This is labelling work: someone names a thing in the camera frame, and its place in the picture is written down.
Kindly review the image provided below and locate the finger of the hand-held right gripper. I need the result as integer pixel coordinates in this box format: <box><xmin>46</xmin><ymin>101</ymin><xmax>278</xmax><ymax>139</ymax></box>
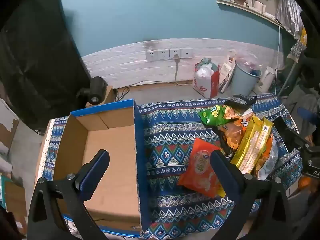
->
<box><xmin>287</xmin><ymin>127</ymin><xmax>318</xmax><ymax>155</ymax></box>
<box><xmin>297</xmin><ymin>107</ymin><xmax>320</xmax><ymax>123</ymax></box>

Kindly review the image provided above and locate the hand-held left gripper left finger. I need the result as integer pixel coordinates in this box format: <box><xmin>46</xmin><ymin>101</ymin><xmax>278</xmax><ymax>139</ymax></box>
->
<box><xmin>27</xmin><ymin>149</ymin><xmax>110</xmax><ymax>240</ymax></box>

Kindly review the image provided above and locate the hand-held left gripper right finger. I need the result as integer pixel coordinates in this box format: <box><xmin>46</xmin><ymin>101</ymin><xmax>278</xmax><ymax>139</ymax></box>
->
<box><xmin>210</xmin><ymin>149</ymin><xmax>292</xmax><ymax>240</ymax></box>

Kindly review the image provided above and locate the red-orange snack packet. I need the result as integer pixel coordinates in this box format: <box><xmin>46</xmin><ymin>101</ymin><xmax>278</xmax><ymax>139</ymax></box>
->
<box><xmin>177</xmin><ymin>137</ymin><xmax>225</xmax><ymax>198</ymax></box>

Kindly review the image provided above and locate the blue cardboard box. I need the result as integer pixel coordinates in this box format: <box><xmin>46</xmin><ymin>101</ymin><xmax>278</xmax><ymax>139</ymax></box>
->
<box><xmin>53</xmin><ymin>99</ymin><xmax>152</xmax><ymax>238</ymax></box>

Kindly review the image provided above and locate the silver snack packet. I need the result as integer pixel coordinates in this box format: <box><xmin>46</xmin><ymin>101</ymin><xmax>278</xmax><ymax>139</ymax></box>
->
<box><xmin>257</xmin><ymin>135</ymin><xmax>279</xmax><ymax>181</ymax></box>

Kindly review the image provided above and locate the yellow biscuit packet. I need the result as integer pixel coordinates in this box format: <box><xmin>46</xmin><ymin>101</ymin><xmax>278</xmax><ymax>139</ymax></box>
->
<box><xmin>240</xmin><ymin>119</ymin><xmax>273</xmax><ymax>175</ymax></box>
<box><xmin>230</xmin><ymin>116</ymin><xmax>263</xmax><ymax>173</ymax></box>

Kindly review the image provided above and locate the large orange chip bag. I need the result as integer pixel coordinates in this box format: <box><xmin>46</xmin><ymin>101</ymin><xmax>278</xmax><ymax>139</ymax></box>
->
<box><xmin>217</xmin><ymin>105</ymin><xmax>253</xmax><ymax>155</ymax></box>

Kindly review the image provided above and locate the green snack bag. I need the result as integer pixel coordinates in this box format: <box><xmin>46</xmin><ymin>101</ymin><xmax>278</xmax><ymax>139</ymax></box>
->
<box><xmin>199</xmin><ymin>105</ymin><xmax>232</xmax><ymax>127</ymax></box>

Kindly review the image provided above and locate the white kettle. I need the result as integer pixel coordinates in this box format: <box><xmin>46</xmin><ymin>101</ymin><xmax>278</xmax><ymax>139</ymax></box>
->
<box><xmin>254</xmin><ymin>66</ymin><xmax>277</xmax><ymax>95</ymax></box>

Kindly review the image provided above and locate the patterned tablecloth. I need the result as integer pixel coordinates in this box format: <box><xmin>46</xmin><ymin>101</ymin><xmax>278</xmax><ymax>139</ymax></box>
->
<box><xmin>40</xmin><ymin>97</ymin><xmax>304</xmax><ymax>239</ymax></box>

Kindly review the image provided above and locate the blue trash bin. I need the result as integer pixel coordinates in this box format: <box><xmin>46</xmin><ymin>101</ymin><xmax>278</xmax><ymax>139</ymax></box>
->
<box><xmin>229</xmin><ymin>57</ymin><xmax>262</xmax><ymax>97</ymax></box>

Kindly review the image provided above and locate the black round speaker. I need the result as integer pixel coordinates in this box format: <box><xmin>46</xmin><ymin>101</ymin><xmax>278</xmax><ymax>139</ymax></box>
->
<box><xmin>76</xmin><ymin>76</ymin><xmax>107</xmax><ymax>105</ymax></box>

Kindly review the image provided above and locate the white paper package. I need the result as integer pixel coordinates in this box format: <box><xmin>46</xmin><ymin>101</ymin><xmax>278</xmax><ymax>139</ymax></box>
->
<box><xmin>219</xmin><ymin>50</ymin><xmax>237</xmax><ymax>93</ymax></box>

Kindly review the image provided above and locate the red and white paper bag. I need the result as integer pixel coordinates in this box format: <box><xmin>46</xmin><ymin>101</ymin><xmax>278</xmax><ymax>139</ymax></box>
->
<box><xmin>192</xmin><ymin>57</ymin><xmax>221</xmax><ymax>99</ymax></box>

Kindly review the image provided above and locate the white peeling door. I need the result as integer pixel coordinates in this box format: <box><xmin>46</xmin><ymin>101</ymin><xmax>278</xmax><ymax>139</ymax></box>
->
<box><xmin>0</xmin><ymin>97</ymin><xmax>20</xmax><ymax>155</ymax></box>

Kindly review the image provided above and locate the silver foil sheet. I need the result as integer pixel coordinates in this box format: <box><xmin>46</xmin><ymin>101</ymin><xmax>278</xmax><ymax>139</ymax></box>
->
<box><xmin>274</xmin><ymin>0</ymin><xmax>304</xmax><ymax>39</ymax></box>

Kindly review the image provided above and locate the hanging black cloth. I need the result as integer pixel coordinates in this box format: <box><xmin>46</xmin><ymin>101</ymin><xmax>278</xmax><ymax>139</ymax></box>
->
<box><xmin>0</xmin><ymin>0</ymin><xmax>92</xmax><ymax>130</ymax></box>

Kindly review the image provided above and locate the thin white hanging cable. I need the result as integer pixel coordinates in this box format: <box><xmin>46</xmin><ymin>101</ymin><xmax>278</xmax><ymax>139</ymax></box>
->
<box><xmin>274</xmin><ymin>19</ymin><xmax>281</xmax><ymax>96</ymax></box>

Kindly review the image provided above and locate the black cable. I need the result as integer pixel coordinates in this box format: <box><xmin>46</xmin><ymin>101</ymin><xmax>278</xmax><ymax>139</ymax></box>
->
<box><xmin>113</xmin><ymin>86</ymin><xmax>130</xmax><ymax>102</ymax></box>

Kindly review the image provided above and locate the wall shelf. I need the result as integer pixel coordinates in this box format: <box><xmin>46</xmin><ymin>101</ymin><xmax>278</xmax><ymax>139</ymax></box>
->
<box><xmin>216</xmin><ymin>0</ymin><xmax>285</xmax><ymax>28</ymax></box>

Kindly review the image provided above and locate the white plug with cable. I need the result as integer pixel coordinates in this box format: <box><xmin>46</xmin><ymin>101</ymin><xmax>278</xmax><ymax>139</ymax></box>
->
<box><xmin>172</xmin><ymin>54</ymin><xmax>187</xmax><ymax>86</ymax></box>

